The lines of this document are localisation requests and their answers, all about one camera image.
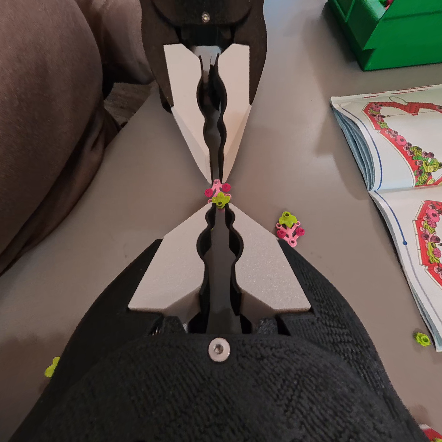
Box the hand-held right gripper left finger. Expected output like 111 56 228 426
128 203 217 333

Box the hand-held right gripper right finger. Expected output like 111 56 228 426
224 202 311 333

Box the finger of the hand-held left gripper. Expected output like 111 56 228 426
207 44 252 183
163 44 219 183

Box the pink lego flower assembly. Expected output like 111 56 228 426
276 211 305 248
204 179 232 210

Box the person's left forearm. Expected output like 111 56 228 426
74 0 155 85

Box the lego instruction booklet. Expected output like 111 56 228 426
330 84 442 353

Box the person's brown clothing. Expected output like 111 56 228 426
0 0 119 277

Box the green plastic bin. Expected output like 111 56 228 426
326 0 442 72

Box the red printed packet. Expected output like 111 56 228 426
419 424 442 442

